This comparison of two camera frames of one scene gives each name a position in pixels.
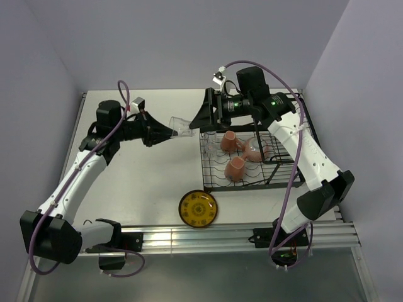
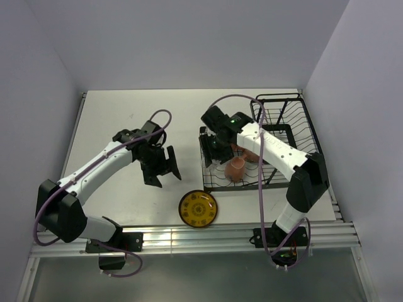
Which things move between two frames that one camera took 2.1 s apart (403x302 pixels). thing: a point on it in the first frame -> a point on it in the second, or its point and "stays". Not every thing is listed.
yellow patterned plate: x=198 y=208 stays
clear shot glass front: x=181 y=127 -> x=215 y=163
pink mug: x=234 y=169 stays
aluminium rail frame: x=339 y=233 stays
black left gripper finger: x=159 y=129 -> x=172 y=162
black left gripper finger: x=158 y=139 -> x=152 y=181
